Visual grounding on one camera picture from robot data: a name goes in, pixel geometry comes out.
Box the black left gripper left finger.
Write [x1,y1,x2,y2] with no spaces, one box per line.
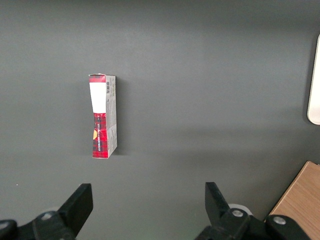
[0,183,94,240]

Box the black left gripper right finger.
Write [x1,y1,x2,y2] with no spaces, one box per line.
[197,181,311,240]

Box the wooden drawer cabinet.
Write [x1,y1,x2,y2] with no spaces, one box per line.
[264,161,320,240]

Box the red plaid carton box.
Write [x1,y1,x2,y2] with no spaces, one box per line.
[88,73,119,160]

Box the cream rectangular tray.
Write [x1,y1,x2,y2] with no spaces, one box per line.
[306,33,320,125]

